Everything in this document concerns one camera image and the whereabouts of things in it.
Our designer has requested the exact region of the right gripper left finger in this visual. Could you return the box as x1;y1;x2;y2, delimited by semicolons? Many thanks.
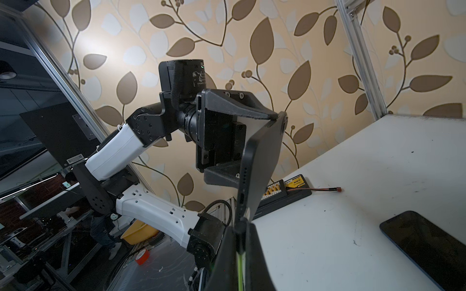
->
205;227;239;291

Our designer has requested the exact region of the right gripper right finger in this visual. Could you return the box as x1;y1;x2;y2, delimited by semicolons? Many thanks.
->
245;220;276;291

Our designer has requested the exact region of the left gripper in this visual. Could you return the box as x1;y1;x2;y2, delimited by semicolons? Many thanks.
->
178;89;279;189

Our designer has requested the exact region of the black phone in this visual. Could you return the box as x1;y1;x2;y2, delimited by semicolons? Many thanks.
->
235;112;288;224

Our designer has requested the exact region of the green earphone cable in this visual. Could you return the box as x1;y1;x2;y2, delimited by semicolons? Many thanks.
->
232;218;248;291

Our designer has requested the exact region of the blue phone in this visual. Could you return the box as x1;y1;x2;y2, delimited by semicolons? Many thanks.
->
379;210;466;291

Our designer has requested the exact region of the black yellow battery charger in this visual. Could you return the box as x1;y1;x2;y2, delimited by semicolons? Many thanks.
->
252;174;343;221

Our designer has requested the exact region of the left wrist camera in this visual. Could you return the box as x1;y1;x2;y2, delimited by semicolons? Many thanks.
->
158;59;206;108

